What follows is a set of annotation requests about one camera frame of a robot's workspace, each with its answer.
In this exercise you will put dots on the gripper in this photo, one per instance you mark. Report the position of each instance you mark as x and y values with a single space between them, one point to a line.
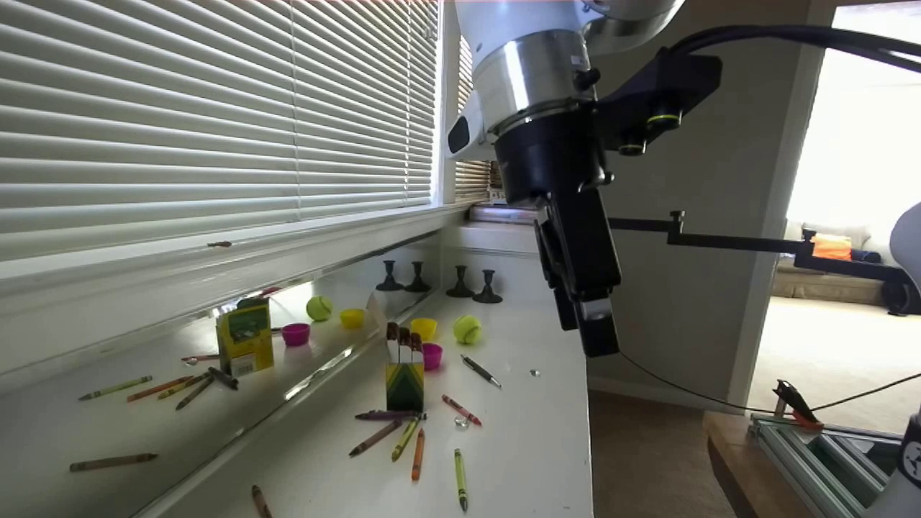
557 165

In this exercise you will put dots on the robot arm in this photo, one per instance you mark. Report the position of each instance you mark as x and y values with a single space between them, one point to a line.
518 43

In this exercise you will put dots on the red crayon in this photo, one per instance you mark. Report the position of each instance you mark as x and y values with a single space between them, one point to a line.
461 409

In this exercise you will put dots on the green crayon box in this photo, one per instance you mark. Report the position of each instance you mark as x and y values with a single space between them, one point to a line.
404 385

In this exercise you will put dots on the green crayon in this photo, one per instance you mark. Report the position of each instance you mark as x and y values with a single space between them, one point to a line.
460 478

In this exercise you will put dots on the orange crayon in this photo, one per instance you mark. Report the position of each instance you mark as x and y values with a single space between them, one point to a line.
418 453

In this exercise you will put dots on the yellow-green crayon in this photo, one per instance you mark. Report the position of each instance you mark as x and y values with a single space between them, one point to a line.
405 439

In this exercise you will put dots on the purple crayon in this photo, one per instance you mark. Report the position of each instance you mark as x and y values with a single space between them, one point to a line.
388 415

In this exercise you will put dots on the brown crayon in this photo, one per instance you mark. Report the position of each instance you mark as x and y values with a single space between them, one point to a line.
374 437
261 501

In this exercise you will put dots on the black candle holder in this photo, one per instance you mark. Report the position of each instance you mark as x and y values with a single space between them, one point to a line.
488 291
460 286

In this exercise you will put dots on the black pen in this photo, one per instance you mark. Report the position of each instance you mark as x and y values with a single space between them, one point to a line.
481 370

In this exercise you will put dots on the tennis ball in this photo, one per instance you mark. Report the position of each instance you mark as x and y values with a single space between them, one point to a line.
468 329

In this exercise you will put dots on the stack of books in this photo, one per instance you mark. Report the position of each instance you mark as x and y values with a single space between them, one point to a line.
504 214

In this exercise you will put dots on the pink cup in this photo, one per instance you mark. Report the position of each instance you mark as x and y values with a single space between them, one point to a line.
432 356

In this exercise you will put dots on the yellow cup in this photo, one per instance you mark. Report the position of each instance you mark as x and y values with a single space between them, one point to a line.
423 328

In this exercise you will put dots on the row of brown crayons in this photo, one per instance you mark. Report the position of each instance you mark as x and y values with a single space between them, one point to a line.
403 337

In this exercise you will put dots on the narrow window blind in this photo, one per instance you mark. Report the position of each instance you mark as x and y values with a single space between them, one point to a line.
471 180

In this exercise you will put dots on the orange and black clamp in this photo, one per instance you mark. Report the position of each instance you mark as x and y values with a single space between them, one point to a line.
795 399

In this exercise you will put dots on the beige sofa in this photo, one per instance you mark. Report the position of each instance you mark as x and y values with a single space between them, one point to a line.
820 284

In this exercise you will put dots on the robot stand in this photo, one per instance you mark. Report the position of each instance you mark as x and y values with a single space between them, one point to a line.
791 460

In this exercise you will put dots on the orange cushion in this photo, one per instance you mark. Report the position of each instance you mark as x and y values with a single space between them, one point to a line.
832 247

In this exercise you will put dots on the white window blind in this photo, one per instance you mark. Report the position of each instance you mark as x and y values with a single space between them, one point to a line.
180 108

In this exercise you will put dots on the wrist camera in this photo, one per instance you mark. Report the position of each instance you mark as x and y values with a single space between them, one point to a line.
647 90

